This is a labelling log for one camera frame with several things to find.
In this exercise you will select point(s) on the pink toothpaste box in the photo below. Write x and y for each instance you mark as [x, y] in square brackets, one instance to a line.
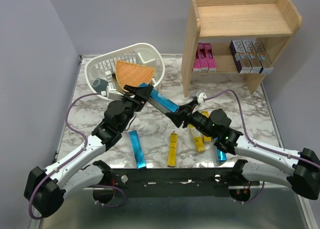
[196, 64]
[212, 66]
[202, 57]

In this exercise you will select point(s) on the blue green toothpaste box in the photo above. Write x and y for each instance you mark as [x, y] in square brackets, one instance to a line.
[158, 101]

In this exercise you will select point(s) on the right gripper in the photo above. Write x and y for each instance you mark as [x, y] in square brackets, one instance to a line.
[178, 117]

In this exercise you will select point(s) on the black base bar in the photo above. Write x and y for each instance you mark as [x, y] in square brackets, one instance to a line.
[175, 182]

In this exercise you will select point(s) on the dark teal cup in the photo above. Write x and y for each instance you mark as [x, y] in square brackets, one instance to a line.
[99, 85]

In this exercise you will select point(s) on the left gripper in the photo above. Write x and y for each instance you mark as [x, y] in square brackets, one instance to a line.
[143, 92]

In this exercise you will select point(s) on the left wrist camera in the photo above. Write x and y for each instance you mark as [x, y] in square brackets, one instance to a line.
[111, 92]

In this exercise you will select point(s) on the silver toothpaste box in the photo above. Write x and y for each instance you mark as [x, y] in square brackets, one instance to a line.
[252, 56]

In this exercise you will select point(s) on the white plastic basket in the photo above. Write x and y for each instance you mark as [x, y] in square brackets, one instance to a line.
[140, 53]

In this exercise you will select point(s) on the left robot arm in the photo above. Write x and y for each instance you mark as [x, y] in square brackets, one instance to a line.
[46, 189]

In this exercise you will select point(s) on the metallic blue toothpaste box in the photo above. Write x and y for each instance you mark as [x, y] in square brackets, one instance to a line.
[137, 150]
[221, 156]

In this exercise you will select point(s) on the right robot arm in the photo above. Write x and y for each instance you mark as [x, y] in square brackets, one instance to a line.
[298, 170]

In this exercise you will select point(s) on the wooden two-tier shelf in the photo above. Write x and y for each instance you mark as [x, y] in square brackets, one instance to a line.
[273, 22]

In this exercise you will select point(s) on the yellow toothpaste box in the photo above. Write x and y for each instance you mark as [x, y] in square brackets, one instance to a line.
[172, 152]
[205, 131]
[197, 139]

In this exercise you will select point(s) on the purple toothpaste box with cloud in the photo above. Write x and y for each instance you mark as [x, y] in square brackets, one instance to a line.
[266, 64]

